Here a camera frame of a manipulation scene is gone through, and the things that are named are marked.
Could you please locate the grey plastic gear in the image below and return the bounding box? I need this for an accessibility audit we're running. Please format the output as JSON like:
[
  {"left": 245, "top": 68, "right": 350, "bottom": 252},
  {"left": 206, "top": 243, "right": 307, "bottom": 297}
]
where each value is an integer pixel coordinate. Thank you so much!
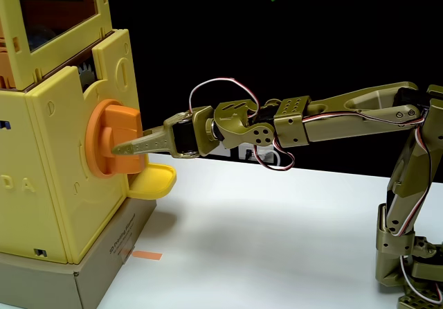
[{"left": 77, "top": 62, "right": 96, "bottom": 92}]

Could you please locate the clear tape tab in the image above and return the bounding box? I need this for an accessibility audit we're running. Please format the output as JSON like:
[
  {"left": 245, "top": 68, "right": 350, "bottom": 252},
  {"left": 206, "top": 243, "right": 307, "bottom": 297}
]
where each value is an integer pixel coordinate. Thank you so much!
[{"left": 118, "top": 242, "right": 136, "bottom": 265}]

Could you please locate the orange turning knob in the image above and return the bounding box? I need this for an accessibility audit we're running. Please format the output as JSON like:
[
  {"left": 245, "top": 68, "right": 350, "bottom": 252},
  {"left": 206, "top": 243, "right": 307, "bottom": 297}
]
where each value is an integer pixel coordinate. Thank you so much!
[{"left": 84, "top": 98, "right": 144, "bottom": 179}]

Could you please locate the red white wrist servo cable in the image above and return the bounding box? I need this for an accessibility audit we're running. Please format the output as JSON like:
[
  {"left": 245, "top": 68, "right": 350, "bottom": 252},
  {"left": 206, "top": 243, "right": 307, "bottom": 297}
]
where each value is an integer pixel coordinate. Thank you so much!
[{"left": 252, "top": 137, "right": 296, "bottom": 173}]

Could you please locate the white plug with cable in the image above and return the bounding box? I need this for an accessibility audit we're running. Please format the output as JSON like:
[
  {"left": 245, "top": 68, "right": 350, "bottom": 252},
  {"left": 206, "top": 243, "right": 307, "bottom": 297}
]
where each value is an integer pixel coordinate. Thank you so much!
[{"left": 254, "top": 148, "right": 282, "bottom": 167}]

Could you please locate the orange tape strip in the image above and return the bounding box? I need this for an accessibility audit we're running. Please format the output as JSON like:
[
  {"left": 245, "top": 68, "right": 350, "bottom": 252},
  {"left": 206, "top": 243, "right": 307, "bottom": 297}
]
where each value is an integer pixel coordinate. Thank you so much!
[{"left": 132, "top": 249, "right": 163, "bottom": 261}]

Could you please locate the white wall power socket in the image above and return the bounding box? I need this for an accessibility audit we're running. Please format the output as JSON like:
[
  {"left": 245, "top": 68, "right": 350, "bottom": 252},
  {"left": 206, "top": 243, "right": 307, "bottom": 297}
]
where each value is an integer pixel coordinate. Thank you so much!
[{"left": 237, "top": 143, "right": 276, "bottom": 164}]

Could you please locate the yellow toy vending machine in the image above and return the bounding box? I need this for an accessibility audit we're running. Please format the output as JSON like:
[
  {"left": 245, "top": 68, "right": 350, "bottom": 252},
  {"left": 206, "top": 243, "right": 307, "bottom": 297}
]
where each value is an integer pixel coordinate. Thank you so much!
[{"left": 0, "top": 0, "right": 150, "bottom": 265}]

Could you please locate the yellow dispensing tray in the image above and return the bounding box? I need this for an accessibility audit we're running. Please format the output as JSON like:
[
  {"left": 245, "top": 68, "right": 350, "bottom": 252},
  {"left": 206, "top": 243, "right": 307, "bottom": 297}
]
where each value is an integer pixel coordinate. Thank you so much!
[{"left": 127, "top": 162, "right": 177, "bottom": 199}]

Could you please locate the brown cardboard box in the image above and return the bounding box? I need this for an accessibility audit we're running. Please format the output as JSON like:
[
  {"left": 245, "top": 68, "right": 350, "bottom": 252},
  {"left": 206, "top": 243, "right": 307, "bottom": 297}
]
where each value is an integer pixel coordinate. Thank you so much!
[{"left": 0, "top": 196, "right": 158, "bottom": 309}]

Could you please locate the red white gripper servo cable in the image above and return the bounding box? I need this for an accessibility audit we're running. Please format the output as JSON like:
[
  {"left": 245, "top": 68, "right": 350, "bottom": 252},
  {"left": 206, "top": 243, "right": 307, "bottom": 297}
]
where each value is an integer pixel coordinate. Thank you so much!
[{"left": 188, "top": 76, "right": 262, "bottom": 120}]

